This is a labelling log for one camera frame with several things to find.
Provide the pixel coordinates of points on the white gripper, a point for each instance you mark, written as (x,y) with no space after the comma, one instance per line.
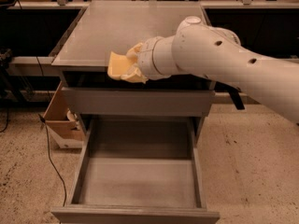
(146,61)

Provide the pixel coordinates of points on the yellow sponge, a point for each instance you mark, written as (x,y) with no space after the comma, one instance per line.
(118,65)

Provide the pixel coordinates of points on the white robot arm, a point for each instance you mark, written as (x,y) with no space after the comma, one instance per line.
(203,51)

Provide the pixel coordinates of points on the grey top drawer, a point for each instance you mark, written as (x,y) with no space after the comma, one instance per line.
(172,103)

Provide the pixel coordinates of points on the grey drawer cabinet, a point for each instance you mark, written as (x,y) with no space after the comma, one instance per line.
(116,26)

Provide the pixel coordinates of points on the open grey middle drawer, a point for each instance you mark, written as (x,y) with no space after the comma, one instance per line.
(138,171)

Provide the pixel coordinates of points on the white upturned bowl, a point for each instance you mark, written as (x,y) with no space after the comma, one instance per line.
(192,20)

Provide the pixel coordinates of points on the cardboard box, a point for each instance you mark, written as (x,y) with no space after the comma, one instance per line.
(63,125)

